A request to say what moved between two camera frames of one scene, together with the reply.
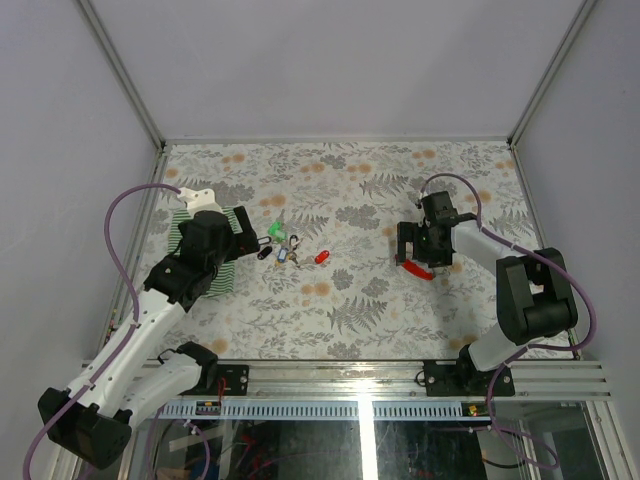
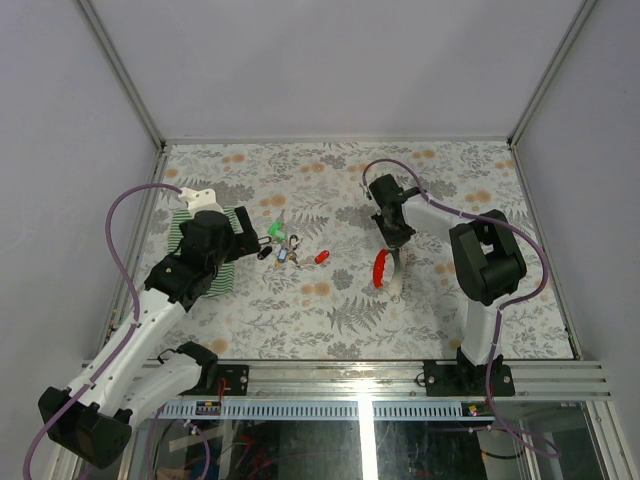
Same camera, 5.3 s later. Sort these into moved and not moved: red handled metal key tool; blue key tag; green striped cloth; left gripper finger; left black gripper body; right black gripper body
Moved: red handled metal key tool; right black gripper body
Not moved: left gripper finger; blue key tag; left black gripper body; green striped cloth
